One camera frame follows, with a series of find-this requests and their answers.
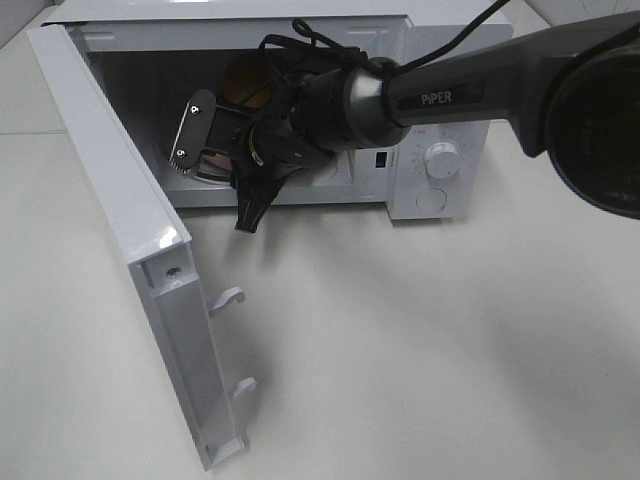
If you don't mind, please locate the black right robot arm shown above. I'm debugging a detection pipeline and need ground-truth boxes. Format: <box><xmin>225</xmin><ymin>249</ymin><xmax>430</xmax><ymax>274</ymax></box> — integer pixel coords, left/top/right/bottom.
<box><xmin>208</xmin><ymin>11</ymin><xmax>639</xmax><ymax>232</ymax></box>

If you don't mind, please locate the burger with lettuce and cheese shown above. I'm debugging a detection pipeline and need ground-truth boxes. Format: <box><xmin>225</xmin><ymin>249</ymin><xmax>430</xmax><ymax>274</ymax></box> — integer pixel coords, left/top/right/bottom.
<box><xmin>221</xmin><ymin>53</ymin><xmax>275</xmax><ymax>109</ymax></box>

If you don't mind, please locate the round white door button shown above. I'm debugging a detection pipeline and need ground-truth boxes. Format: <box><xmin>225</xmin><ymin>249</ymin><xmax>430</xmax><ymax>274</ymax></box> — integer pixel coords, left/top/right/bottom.
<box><xmin>416</xmin><ymin>188</ymin><xmax>448</xmax><ymax>215</ymax></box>

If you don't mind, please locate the pink speckled plate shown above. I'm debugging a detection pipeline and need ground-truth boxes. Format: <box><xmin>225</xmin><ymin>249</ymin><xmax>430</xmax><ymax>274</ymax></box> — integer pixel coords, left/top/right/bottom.
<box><xmin>198</xmin><ymin>152</ymin><xmax>233</xmax><ymax>176</ymax></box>

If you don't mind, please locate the white microwave knob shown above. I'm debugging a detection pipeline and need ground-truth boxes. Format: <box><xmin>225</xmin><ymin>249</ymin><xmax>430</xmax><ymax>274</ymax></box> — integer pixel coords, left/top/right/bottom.
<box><xmin>424</xmin><ymin>141</ymin><xmax>462</xmax><ymax>180</ymax></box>

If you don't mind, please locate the glass microwave turntable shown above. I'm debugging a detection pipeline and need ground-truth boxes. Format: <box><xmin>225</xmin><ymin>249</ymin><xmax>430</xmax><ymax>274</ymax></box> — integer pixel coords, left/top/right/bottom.
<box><xmin>193</xmin><ymin>163</ymin><xmax>233</xmax><ymax>187</ymax></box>

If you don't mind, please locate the white microwave oven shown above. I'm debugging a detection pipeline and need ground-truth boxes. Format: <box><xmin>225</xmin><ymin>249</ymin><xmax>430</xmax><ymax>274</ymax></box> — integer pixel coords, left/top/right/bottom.
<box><xmin>30</xmin><ymin>1</ymin><xmax>488</xmax><ymax>220</ymax></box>

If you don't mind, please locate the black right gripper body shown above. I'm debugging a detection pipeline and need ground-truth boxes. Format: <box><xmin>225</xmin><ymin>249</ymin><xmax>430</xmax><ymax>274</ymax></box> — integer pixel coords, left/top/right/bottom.
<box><xmin>204</xmin><ymin>107</ymin><xmax>330</xmax><ymax>198</ymax></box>

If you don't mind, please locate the black camera cable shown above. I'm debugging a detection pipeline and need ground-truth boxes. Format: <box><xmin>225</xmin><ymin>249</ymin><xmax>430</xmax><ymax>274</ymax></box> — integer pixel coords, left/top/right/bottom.
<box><xmin>257</xmin><ymin>0</ymin><xmax>506</xmax><ymax>131</ymax></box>

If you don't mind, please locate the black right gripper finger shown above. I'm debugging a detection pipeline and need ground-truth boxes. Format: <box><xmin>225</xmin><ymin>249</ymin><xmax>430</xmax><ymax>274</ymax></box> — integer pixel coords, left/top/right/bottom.
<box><xmin>235</xmin><ymin>187</ymin><xmax>279</xmax><ymax>233</ymax></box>

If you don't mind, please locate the white microwave door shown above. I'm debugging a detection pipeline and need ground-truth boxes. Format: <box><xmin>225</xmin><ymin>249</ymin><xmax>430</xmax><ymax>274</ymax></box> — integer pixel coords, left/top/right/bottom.
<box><xmin>28</xmin><ymin>24</ymin><xmax>245</xmax><ymax>470</ymax></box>

